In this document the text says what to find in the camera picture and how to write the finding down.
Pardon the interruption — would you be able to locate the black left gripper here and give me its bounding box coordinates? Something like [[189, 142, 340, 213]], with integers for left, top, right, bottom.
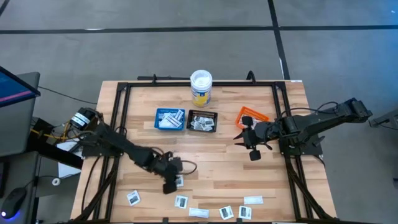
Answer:
[[155, 152, 183, 195]]

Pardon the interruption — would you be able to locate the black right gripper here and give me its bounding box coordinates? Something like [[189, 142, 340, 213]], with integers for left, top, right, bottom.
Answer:
[[233, 115, 275, 162]]

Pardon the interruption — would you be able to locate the plain white gauze packet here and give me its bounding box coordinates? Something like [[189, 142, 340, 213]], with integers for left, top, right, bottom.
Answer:
[[243, 195, 264, 205], [188, 207, 210, 218]]

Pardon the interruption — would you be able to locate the orange plastic basket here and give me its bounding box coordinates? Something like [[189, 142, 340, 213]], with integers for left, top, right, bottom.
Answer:
[[235, 106, 270, 130]]

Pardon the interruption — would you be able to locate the black plastic basket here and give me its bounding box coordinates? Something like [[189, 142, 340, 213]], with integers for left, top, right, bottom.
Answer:
[[185, 109, 218, 133]]

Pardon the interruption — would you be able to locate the blue plastic basket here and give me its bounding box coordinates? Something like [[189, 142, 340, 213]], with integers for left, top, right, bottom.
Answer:
[[154, 108, 186, 131]]

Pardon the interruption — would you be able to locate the disinfecting wipes canister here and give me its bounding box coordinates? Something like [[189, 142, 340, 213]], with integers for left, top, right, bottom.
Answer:
[[190, 69, 213, 108]]

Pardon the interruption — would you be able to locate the white paper sheet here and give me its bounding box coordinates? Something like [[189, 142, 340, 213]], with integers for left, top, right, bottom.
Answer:
[[57, 141, 83, 179]]

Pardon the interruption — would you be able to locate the black metal beam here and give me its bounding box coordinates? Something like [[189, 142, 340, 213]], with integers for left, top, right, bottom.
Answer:
[[26, 117, 84, 170]]

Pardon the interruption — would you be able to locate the grey low desk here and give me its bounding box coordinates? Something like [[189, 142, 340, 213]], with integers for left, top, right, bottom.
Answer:
[[0, 151, 41, 224]]

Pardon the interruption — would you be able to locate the black stand foot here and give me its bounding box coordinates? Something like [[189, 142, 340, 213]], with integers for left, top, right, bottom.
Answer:
[[368, 107, 398, 128]]

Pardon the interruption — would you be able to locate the monitor with purple screen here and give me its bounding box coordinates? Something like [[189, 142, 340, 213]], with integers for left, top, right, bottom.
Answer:
[[0, 72, 41, 158]]

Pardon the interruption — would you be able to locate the black computer mouse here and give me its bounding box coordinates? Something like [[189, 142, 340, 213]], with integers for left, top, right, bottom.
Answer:
[[0, 186, 28, 220]]

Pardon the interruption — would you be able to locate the computer monitor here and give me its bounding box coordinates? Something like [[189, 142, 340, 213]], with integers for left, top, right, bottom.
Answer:
[[0, 65, 41, 108]]

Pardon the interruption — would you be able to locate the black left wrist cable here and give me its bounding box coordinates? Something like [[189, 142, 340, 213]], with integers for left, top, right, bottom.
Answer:
[[180, 160, 198, 175]]

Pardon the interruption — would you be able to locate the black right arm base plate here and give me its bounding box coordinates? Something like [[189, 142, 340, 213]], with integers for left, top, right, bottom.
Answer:
[[277, 130, 324, 157]]

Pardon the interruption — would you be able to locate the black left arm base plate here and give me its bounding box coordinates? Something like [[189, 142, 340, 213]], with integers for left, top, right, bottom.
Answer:
[[81, 136, 125, 158]]

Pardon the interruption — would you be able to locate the black power cable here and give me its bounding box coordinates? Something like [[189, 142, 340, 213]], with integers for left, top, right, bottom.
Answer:
[[81, 155, 102, 215]]

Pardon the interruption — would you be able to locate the black metal table frame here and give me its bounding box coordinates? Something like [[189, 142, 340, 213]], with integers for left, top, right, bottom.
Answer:
[[74, 74, 335, 224]]

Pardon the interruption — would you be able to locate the black floor cable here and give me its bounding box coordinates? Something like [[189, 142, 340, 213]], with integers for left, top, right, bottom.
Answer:
[[37, 85, 98, 105]]

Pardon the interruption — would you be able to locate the yellow cable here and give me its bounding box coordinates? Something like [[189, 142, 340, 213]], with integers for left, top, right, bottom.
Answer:
[[30, 121, 85, 141]]

